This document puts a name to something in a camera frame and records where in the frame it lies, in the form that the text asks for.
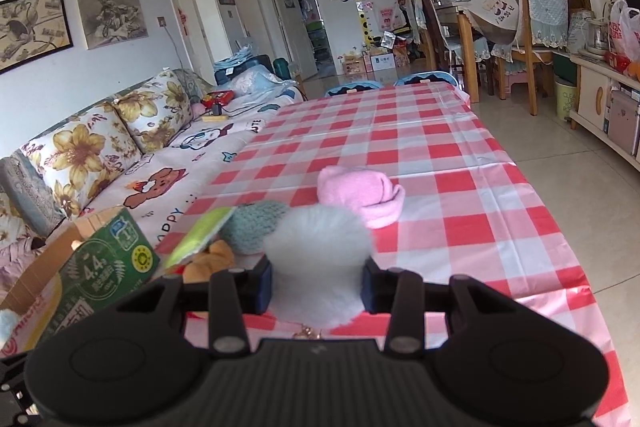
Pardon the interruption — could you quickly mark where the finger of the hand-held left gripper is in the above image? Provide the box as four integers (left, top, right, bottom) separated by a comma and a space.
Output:
0, 351, 31, 414

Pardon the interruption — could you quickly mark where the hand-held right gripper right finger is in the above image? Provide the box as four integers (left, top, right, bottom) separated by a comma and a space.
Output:
362, 258, 506, 352

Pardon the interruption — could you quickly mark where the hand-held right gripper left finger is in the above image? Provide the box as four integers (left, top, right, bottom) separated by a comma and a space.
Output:
117, 259, 274, 353

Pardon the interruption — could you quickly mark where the capybara plush red hood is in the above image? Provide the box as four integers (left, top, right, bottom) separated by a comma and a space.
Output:
181, 239, 236, 284

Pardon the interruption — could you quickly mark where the pale blue fluffy pom-pom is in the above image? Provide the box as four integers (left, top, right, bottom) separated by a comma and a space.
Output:
264, 206, 373, 340

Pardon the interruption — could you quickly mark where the teal knit hat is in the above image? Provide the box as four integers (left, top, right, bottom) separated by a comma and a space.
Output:
220, 201, 291, 255

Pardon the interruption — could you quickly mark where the green striped cleaning cloth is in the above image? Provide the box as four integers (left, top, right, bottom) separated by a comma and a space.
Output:
162, 207, 237, 269

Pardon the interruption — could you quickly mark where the pink knit hat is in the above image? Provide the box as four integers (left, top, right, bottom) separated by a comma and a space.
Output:
317, 165, 406, 229

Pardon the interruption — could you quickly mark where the green milk carton box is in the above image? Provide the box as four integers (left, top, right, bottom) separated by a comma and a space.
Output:
0, 206, 161, 358

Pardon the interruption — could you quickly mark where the light blue plush item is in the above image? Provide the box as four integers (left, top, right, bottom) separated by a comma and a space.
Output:
0, 308, 23, 344

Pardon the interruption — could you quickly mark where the pink jacket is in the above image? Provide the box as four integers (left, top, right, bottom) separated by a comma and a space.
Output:
0, 232, 48, 298

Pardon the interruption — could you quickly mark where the cartoon printed sheet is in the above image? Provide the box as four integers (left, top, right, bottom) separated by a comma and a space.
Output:
80, 87, 306, 238

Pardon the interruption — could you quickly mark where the red checkered tablecloth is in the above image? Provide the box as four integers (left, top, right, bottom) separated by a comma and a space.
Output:
182, 83, 633, 427

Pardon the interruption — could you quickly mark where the floral cushion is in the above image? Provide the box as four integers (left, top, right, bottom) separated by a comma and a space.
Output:
112, 69, 196, 152
0, 192, 16, 248
22, 107, 143, 218

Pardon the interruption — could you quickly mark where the grey patterned cushion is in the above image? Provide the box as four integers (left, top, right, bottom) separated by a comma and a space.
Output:
0, 154, 66, 238

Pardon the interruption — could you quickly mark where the blue stool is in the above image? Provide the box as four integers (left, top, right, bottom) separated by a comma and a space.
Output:
325, 82, 383, 96
395, 72, 458, 88

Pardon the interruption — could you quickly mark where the blue wrapped bedding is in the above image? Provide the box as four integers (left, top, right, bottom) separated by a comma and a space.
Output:
220, 64, 286, 98

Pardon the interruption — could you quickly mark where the sofa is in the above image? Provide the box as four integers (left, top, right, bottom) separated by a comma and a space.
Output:
0, 67, 306, 308

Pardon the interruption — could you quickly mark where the stack of blue cloths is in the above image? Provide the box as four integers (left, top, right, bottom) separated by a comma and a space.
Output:
214, 52, 261, 70

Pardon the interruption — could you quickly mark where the pink stool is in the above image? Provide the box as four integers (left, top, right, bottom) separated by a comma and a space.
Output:
500, 74, 533, 100

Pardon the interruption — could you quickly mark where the dark chair with clothes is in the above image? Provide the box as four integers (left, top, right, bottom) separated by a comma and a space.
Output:
411, 0, 453, 78

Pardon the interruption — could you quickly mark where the wooden dining table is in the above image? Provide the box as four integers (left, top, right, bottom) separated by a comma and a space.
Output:
435, 2, 483, 102

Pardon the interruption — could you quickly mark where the patterned green waste bin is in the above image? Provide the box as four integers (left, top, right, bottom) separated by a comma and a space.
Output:
554, 77, 576, 120

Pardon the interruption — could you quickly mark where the cream cabinet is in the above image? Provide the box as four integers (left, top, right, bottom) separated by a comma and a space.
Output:
570, 52, 640, 168

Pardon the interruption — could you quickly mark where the white tote bag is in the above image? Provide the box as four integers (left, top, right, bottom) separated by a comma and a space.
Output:
470, 0, 518, 45

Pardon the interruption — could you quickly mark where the duck pencil sketch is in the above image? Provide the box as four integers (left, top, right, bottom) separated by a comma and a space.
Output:
75, 0, 149, 50

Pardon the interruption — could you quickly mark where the wooden chair lace cover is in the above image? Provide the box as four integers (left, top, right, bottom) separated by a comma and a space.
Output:
492, 0, 569, 115

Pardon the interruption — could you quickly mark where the glass jar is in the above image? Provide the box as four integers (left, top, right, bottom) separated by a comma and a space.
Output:
584, 19, 610, 54

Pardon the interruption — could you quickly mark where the black framed cartoon picture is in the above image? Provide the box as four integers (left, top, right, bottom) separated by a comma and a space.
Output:
0, 0, 75, 72

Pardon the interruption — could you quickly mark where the white plastic bag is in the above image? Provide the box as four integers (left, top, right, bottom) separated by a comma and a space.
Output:
607, 0, 640, 62

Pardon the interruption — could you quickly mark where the wall socket with cable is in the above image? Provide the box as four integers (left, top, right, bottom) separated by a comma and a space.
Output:
158, 16, 188, 70

